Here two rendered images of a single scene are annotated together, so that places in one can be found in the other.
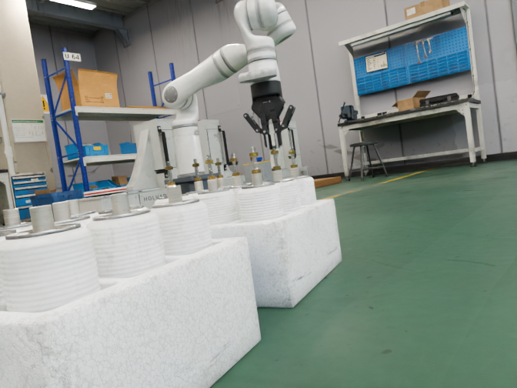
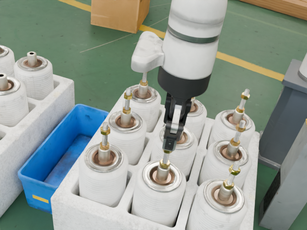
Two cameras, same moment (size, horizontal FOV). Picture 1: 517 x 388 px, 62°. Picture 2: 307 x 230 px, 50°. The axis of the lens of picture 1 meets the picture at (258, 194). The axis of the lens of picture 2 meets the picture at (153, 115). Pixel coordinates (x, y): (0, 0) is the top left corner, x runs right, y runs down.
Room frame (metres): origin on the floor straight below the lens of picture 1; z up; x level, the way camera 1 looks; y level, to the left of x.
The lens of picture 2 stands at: (0.93, -0.45, 0.73)
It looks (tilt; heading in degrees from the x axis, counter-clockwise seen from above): 39 degrees down; 75
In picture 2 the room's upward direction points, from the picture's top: 9 degrees clockwise
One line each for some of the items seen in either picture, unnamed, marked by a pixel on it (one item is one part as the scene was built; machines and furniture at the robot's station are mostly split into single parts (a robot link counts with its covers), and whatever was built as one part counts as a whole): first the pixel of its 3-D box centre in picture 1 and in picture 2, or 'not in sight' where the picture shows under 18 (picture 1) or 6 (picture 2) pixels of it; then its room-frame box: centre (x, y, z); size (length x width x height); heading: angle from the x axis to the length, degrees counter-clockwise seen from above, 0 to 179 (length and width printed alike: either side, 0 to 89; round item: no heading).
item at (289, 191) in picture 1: (283, 218); (155, 205); (1.07, -0.05, 0.16); 0.10 x 0.10 x 0.18
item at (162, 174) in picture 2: (278, 176); (162, 171); (1.07, -0.05, 0.26); 0.02 x 0.02 x 0.03
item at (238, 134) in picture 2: not in sight; (237, 135); (1.23, 0.00, 0.30); 0.01 x 0.01 x 0.08
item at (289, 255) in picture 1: (246, 248); (165, 185); (1.12, 0.05, 0.09); 0.39 x 0.39 x 0.18; 64
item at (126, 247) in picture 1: (132, 281); not in sight; (0.58, 0.19, 0.16); 0.10 x 0.10 x 0.18
